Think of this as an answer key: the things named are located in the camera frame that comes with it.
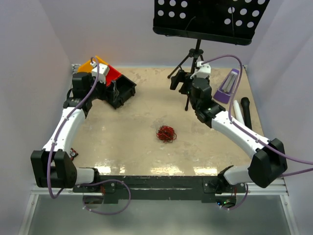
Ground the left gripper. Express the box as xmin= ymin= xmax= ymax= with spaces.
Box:
xmin=87 ymin=72 xmax=118 ymax=102

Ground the black plastic bin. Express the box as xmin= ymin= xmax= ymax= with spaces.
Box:
xmin=108 ymin=74 xmax=136 ymax=109

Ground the red plastic bin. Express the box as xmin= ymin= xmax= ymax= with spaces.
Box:
xmin=106 ymin=65 xmax=122 ymax=87

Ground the orange plastic bin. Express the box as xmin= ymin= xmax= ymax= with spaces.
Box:
xmin=77 ymin=55 xmax=109 ymax=72

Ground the red brown cable bundle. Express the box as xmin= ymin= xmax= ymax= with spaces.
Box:
xmin=156 ymin=125 xmax=178 ymax=143

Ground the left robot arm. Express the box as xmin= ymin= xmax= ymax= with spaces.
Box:
xmin=30 ymin=69 xmax=107 ymax=192

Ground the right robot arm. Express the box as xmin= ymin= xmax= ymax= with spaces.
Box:
xmin=170 ymin=70 xmax=288 ymax=192

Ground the purple metronome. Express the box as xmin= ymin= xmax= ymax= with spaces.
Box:
xmin=213 ymin=69 xmax=239 ymax=104

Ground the black microphone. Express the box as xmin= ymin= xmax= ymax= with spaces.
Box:
xmin=241 ymin=97 xmax=252 ymax=130

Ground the white microphone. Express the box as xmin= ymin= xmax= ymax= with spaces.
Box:
xmin=233 ymin=100 xmax=245 ymax=124

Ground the small printed sticker card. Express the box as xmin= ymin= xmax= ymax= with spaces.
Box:
xmin=69 ymin=148 xmax=79 ymax=161

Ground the black music stand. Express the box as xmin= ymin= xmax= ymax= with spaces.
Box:
xmin=152 ymin=0 xmax=270 ymax=112

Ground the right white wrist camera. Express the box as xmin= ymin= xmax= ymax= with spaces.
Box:
xmin=190 ymin=61 xmax=211 ymax=79

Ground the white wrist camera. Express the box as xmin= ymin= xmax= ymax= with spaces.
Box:
xmin=91 ymin=62 xmax=110 ymax=85
xmin=190 ymin=61 xmax=211 ymax=79

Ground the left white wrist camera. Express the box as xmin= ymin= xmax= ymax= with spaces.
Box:
xmin=91 ymin=62 xmax=110 ymax=85

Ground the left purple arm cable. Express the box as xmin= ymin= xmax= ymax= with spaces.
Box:
xmin=46 ymin=56 xmax=101 ymax=199

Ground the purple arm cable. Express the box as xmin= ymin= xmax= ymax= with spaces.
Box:
xmin=46 ymin=56 xmax=101 ymax=199
xmin=202 ymin=54 xmax=313 ymax=177

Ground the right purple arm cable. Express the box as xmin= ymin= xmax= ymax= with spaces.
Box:
xmin=202 ymin=54 xmax=313 ymax=177

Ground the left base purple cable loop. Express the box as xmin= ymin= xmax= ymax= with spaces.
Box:
xmin=82 ymin=179 xmax=132 ymax=216

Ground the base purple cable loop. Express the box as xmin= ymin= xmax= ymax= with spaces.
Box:
xmin=220 ymin=183 xmax=249 ymax=211
xmin=82 ymin=179 xmax=132 ymax=216

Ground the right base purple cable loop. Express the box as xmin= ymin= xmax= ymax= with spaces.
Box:
xmin=220 ymin=183 xmax=249 ymax=211

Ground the aluminium frame rail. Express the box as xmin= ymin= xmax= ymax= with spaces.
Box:
xmin=30 ymin=178 xmax=288 ymax=198

